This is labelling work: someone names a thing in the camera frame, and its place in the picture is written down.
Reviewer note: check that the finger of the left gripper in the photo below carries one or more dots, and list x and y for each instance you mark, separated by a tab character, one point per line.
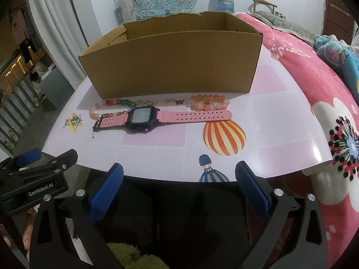
21	161
54	167

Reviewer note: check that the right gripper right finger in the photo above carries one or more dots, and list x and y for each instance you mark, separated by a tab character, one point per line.
294	235

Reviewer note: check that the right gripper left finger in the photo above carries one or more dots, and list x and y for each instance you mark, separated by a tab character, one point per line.
51	243

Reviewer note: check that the gold loop charm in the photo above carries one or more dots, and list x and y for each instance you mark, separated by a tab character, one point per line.
149	103

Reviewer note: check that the gold bird charm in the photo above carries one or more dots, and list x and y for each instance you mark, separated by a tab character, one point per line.
169	102

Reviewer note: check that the person left hand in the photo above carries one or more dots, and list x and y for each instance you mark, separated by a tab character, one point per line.
27	234

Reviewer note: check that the pink floral blanket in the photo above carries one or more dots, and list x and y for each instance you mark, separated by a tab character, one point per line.
336	186

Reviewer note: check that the grey cabinet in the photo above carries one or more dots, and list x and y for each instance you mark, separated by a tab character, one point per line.
56	87

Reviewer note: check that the green fuzzy sleeve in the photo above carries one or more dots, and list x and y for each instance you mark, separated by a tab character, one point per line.
129	256

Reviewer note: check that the white curtain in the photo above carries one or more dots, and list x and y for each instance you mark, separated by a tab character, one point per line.
67	28

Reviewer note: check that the brown cardboard box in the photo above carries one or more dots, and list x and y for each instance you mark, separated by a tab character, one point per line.
184	53

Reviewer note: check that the blue water jug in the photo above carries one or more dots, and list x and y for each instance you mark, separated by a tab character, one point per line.
225	6

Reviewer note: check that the grey patterned pillow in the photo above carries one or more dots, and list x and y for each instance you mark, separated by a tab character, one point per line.
283	25

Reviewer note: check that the dark red door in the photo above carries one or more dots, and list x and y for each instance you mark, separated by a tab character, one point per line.
338	21

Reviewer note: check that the wooden chair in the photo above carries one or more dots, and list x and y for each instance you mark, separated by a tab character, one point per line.
271	5

